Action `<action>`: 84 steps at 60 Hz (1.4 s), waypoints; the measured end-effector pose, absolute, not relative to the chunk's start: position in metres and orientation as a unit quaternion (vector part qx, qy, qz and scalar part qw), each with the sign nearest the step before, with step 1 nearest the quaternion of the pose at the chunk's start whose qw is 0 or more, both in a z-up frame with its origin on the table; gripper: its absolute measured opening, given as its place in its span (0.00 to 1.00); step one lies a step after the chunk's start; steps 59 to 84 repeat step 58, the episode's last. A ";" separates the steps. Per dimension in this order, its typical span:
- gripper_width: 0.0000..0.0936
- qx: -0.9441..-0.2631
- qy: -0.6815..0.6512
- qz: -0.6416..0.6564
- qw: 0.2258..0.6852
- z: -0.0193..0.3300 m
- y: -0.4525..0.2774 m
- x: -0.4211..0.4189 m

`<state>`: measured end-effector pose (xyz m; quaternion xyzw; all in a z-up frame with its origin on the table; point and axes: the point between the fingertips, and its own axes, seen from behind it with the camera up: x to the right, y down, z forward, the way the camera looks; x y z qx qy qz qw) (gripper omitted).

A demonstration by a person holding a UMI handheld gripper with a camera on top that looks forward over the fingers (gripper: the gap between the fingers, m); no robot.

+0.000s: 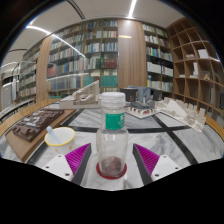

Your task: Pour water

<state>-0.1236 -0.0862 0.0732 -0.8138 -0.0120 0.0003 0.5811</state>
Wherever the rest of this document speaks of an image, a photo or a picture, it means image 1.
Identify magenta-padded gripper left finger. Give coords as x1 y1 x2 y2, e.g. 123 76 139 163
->
41 143 93 186

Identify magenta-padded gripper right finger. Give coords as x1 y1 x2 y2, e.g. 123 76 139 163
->
132 143 183 186

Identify clear plastic bottle green label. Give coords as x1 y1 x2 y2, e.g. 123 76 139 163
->
95 91 130 179

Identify white mug yellow rim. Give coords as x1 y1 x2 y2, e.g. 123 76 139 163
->
44 126 77 155

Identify light blue spoon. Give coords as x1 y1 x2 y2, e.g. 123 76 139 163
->
46 125 62 145

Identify brown model on wooden board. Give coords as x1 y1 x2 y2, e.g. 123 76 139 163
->
4 108 78 163

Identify white building model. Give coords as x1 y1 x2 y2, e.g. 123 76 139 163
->
156 96 208 133

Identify beige building model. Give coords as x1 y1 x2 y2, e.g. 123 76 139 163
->
59 79 101 110

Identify dark grey building model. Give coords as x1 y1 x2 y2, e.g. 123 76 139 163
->
119 87 165 119

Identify side bookshelf with books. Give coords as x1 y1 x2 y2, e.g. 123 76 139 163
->
18 43 45 101

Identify wooden cubby shelf unit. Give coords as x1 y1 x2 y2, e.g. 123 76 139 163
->
166 17 224 115

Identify narrow bookshelf with books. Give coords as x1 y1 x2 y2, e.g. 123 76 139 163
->
142 23 175 95

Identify long ceiling light strip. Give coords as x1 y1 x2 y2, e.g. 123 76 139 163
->
127 0 138 19
25 25 86 58

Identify large wall bookshelf with books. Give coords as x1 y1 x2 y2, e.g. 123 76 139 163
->
46 19 120 98

